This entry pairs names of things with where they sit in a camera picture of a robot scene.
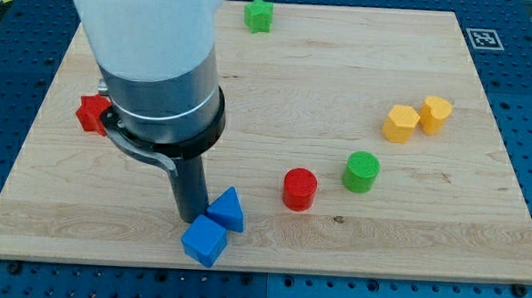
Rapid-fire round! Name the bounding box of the red cylinder block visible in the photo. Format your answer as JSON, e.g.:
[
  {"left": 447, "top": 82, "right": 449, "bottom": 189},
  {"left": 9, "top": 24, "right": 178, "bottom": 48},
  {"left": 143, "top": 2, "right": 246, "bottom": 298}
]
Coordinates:
[{"left": 281, "top": 167, "right": 318, "bottom": 212}]

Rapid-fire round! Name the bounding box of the red star block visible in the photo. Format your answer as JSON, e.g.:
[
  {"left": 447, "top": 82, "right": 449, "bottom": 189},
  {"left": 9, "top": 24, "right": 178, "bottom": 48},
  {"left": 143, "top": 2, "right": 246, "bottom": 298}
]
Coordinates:
[{"left": 76, "top": 95, "right": 111, "bottom": 136}]

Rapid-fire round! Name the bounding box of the yellow hexagon block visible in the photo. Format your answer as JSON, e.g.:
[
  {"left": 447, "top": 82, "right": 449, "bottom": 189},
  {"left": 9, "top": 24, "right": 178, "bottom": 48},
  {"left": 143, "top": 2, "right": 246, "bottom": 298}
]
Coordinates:
[{"left": 381, "top": 105, "right": 420, "bottom": 143}]

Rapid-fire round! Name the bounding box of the blue cube block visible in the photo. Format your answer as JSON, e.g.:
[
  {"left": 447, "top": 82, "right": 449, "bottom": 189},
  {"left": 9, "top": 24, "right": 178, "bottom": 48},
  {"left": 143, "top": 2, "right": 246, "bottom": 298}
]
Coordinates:
[{"left": 181, "top": 215, "right": 228, "bottom": 268}]

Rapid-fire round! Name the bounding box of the green cylinder block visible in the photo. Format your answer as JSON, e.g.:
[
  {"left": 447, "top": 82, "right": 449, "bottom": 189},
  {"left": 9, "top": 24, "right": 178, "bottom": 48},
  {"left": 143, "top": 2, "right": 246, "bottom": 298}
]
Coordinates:
[{"left": 342, "top": 151, "right": 381, "bottom": 193}]

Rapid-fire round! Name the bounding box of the wooden board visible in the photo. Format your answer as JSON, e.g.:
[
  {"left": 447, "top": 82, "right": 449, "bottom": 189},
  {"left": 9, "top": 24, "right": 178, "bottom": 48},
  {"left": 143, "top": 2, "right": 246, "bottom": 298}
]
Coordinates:
[{"left": 0, "top": 1, "right": 532, "bottom": 284}]

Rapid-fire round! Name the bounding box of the white fiducial marker tag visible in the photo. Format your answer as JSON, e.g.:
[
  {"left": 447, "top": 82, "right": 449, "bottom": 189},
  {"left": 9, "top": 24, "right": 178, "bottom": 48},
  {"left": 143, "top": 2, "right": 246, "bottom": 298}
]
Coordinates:
[{"left": 466, "top": 27, "right": 504, "bottom": 51}]

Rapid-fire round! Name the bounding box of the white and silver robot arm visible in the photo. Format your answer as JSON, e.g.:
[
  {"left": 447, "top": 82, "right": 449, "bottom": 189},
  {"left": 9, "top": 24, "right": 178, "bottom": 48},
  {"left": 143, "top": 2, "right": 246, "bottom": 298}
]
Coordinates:
[{"left": 73, "top": 0, "right": 226, "bottom": 222}]

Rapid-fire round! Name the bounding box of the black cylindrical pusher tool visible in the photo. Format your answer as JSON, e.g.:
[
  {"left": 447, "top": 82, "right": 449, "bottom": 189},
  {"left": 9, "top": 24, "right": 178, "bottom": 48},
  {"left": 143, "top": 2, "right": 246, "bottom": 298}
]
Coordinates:
[{"left": 99, "top": 91, "right": 226, "bottom": 222}]

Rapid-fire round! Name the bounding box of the blue triangle block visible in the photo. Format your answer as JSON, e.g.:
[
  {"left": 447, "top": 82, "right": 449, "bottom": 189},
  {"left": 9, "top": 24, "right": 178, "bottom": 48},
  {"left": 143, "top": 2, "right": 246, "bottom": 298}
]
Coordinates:
[{"left": 206, "top": 187, "right": 245, "bottom": 232}]

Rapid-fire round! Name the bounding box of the green star block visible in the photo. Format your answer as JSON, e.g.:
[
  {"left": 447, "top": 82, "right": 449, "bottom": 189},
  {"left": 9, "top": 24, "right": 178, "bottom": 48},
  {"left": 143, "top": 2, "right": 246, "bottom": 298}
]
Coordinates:
[{"left": 244, "top": 0, "right": 273, "bottom": 34}]

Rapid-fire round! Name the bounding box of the yellow heart block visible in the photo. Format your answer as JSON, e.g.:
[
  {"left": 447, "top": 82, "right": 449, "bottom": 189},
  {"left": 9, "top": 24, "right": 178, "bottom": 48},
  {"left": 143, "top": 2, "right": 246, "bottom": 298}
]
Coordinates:
[{"left": 419, "top": 96, "right": 453, "bottom": 136}]

